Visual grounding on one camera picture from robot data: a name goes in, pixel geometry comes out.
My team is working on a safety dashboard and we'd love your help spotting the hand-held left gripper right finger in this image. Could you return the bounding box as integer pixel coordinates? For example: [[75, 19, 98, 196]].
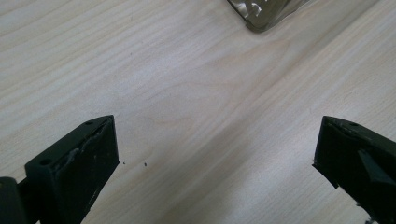
[[312, 115, 396, 224]]

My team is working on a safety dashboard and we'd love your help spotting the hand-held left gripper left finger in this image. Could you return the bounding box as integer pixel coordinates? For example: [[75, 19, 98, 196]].
[[24, 115, 120, 224]]

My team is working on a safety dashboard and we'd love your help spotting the clear brown plastic tray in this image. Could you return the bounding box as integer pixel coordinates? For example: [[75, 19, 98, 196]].
[[226, 0, 311, 34]]

